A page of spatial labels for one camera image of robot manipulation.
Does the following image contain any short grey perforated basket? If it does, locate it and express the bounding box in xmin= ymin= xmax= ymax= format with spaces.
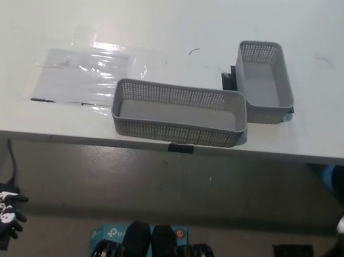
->
xmin=225 ymin=35 xmax=306 ymax=131

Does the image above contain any long grey perforated basket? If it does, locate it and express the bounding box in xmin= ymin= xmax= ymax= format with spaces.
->
xmin=107 ymin=70 xmax=253 ymax=157

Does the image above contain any clear film over grey sheet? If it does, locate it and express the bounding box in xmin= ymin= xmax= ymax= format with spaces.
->
xmin=28 ymin=28 xmax=154 ymax=120

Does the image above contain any black patch mat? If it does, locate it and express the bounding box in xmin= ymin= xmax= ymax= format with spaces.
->
xmin=214 ymin=63 xmax=302 ymax=124

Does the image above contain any teal tp-link box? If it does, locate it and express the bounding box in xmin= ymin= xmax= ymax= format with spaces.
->
xmin=88 ymin=210 xmax=191 ymax=257

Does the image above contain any blue object under table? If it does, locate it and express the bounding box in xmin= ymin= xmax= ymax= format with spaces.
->
xmin=313 ymin=163 xmax=337 ymax=193

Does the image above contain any black tape strip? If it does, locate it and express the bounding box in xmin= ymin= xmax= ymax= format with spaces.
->
xmin=167 ymin=140 xmax=196 ymax=157

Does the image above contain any black power cable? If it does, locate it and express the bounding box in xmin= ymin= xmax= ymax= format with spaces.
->
xmin=0 ymin=138 xmax=24 ymax=188

